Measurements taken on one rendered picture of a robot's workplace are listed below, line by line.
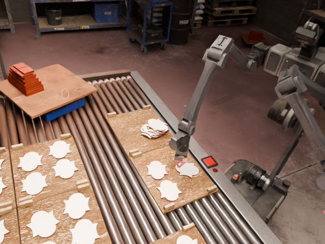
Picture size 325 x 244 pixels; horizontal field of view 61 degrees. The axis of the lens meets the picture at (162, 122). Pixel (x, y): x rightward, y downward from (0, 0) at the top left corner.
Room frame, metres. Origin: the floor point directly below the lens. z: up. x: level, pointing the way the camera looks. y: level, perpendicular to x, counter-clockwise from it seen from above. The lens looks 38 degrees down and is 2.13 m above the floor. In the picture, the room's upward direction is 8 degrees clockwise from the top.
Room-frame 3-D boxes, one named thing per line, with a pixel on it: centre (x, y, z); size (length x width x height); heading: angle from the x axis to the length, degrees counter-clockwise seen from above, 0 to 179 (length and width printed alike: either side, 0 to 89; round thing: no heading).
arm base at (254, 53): (1.63, -0.50, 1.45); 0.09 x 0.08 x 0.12; 52
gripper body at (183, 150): (1.12, -0.13, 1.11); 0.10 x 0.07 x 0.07; 174
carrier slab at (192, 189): (1.08, -0.09, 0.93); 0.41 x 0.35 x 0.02; 34
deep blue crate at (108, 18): (5.73, 1.45, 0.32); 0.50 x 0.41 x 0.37; 118
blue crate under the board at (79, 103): (1.60, 0.78, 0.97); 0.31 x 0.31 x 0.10; 54
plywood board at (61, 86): (1.63, 0.84, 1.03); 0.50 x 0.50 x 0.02; 54
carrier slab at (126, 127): (1.43, 0.14, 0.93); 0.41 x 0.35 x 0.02; 32
